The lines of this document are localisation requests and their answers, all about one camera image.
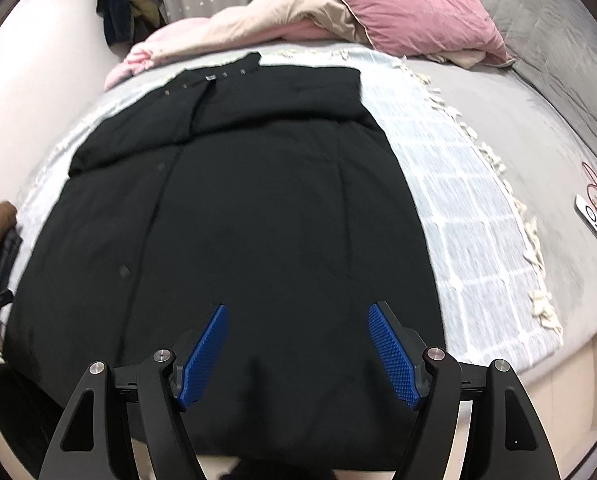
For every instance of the light blue checked blanket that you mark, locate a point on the light blue checked blanket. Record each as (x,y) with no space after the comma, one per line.
(468,240)

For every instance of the beige cloth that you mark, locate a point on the beige cloth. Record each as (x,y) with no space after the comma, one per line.
(461,57)

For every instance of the grey quilted headboard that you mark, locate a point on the grey quilted headboard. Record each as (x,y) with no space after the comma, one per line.
(553,30)

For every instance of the white flat device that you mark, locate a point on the white flat device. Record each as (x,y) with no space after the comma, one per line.
(589,215)

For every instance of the pink pillow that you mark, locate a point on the pink pillow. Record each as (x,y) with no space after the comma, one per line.
(418,15)

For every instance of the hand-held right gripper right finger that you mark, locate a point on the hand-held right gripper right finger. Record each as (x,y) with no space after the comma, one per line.
(393,355)

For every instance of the pink and beige duvet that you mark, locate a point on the pink and beige duvet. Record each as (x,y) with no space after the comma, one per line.
(258,20)

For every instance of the olive hanging garment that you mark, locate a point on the olive hanging garment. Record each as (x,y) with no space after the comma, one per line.
(146,5)

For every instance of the black coat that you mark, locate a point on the black coat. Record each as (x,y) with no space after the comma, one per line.
(253,235)

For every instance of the dark hanging garment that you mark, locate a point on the dark hanging garment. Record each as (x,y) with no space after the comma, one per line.
(116,5)

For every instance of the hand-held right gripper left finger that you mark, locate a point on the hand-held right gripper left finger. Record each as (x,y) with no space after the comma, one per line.
(203,355)

